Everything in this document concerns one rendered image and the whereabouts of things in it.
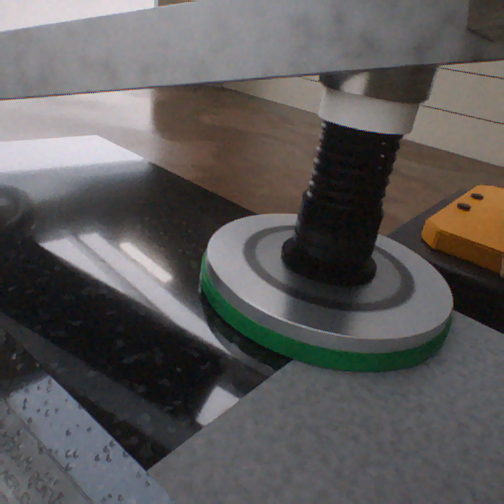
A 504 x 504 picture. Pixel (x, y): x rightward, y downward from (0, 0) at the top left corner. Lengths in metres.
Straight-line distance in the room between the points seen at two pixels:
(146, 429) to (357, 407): 0.13
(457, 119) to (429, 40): 6.29
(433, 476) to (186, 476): 0.13
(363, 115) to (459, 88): 6.27
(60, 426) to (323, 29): 0.27
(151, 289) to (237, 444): 0.16
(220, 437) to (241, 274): 0.13
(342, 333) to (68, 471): 0.18
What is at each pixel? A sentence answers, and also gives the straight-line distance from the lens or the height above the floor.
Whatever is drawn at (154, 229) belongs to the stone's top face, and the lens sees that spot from 0.46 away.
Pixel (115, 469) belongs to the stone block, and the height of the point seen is 0.84.
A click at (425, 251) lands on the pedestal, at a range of 0.84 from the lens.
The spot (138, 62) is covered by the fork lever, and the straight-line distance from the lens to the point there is 0.34.
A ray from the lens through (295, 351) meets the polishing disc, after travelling 0.30.
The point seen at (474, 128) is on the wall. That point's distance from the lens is 6.49.
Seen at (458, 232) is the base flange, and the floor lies 0.78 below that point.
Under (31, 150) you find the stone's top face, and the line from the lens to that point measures 0.71.
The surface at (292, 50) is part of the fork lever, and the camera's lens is 0.29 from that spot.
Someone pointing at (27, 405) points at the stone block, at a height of 0.83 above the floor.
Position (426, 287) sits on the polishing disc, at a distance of 0.39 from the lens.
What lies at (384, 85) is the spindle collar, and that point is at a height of 1.03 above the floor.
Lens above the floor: 1.05
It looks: 27 degrees down
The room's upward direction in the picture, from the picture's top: 9 degrees clockwise
